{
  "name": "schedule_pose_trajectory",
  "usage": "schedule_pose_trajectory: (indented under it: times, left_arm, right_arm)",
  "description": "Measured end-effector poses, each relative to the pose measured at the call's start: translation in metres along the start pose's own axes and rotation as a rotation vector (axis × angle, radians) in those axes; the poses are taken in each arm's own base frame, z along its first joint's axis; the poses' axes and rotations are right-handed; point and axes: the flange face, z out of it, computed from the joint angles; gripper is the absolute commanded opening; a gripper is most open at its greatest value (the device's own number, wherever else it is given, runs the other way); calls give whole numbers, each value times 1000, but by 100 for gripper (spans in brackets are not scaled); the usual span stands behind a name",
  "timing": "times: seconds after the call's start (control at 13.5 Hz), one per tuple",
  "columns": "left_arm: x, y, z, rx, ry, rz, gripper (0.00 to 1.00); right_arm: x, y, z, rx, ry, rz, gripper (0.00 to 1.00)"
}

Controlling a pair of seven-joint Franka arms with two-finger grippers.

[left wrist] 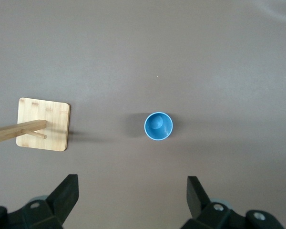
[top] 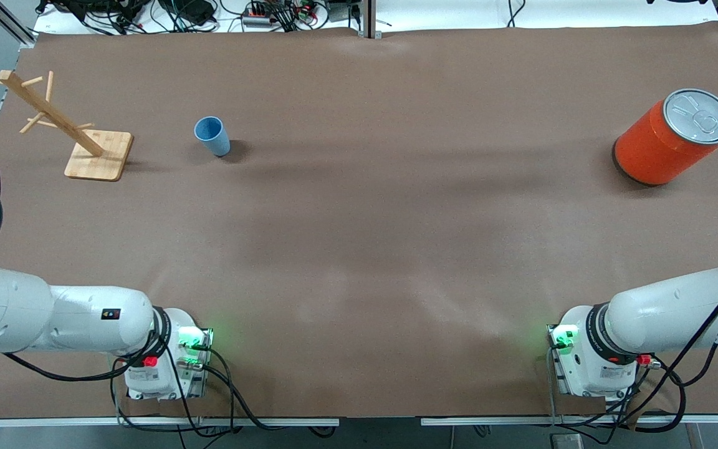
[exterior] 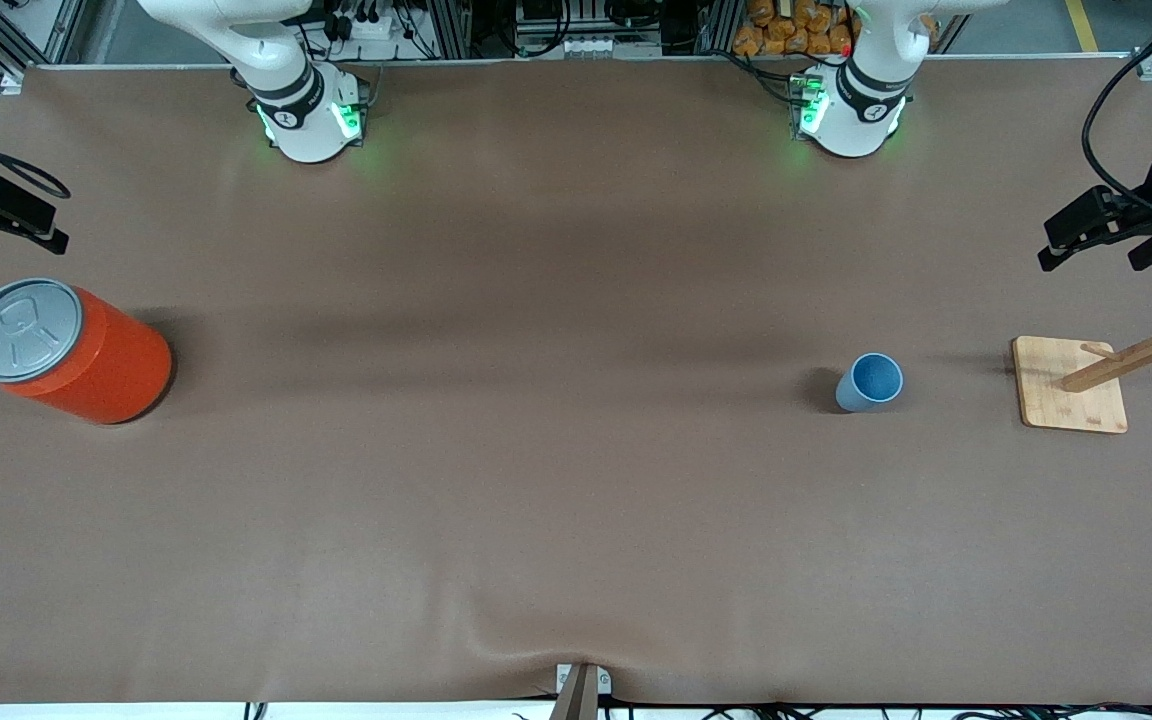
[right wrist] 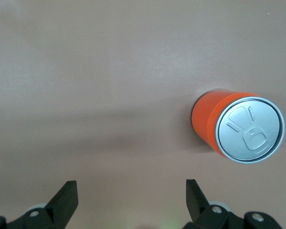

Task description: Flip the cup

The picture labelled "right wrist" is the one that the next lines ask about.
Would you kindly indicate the orange can with silver lid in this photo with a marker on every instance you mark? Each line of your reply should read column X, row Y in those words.
column 250, row 130

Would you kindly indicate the brown table cover mat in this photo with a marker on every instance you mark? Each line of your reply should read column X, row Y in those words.
column 85, row 83

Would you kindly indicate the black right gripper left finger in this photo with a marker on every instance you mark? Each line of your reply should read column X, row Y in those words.
column 59, row 207

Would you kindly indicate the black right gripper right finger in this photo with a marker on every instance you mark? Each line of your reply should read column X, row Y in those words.
column 200, row 210

